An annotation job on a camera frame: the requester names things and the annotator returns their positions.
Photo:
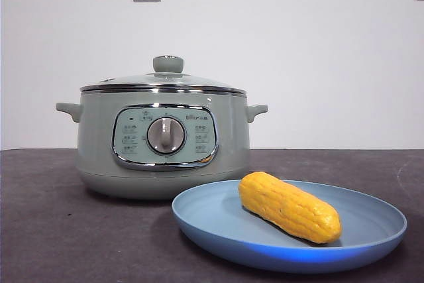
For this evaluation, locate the glass lid with round knob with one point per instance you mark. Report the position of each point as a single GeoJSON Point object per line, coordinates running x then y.
{"type": "Point", "coordinates": [168, 64]}

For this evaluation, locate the yellow corn cob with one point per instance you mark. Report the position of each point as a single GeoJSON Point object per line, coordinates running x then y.
{"type": "Point", "coordinates": [291, 206]}

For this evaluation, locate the blue round plate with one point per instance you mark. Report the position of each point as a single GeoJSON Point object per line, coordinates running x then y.
{"type": "Point", "coordinates": [215, 216]}

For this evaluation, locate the pale green electric steamer pot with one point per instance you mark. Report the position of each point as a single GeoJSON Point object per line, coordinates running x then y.
{"type": "Point", "coordinates": [99, 150]}

